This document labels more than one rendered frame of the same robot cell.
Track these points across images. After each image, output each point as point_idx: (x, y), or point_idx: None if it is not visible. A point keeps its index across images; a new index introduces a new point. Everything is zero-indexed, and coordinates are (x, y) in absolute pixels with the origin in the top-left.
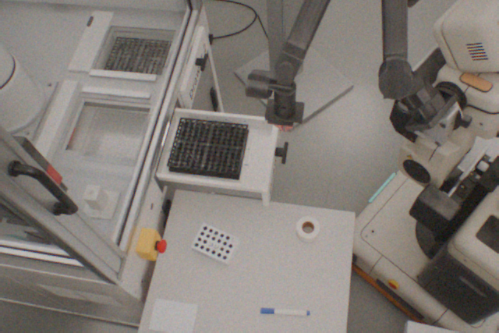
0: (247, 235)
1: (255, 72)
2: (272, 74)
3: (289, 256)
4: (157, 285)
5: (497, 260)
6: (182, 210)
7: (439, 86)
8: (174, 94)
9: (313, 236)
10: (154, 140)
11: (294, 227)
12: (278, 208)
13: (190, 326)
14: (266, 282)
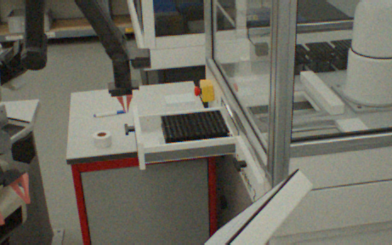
0: None
1: (144, 50)
2: (130, 51)
3: (113, 132)
4: (198, 107)
5: None
6: None
7: None
8: (237, 119)
9: (97, 131)
10: (227, 90)
11: (113, 143)
12: (128, 148)
13: (166, 98)
14: (126, 121)
